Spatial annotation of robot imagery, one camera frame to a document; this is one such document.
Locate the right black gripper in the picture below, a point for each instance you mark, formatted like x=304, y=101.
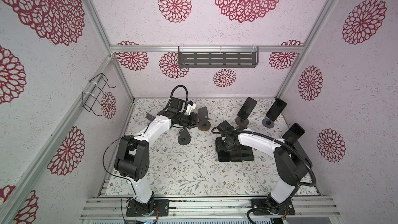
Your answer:
x=218, y=146

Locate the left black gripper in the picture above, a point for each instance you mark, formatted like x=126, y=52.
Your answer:
x=193, y=122

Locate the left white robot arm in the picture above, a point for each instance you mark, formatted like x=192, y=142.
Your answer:
x=133, y=155

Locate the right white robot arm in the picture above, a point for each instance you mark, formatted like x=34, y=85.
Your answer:
x=293, y=165

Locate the far left grey stand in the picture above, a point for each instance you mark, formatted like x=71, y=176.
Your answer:
x=150, y=117

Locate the centre wood-rim phone stand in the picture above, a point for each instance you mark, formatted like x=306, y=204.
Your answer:
x=203, y=123

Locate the dark grey round stand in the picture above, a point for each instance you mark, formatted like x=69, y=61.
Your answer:
x=184, y=137

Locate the black phone on white stand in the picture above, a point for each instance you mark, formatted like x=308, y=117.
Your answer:
x=294, y=132

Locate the grey wall shelf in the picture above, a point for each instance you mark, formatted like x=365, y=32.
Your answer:
x=220, y=59

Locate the black wire wall rack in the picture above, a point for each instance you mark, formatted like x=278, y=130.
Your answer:
x=100, y=100

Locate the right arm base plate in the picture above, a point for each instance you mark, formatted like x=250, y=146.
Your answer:
x=263, y=206

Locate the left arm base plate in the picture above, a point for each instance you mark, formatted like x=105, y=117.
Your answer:
x=153, y=208

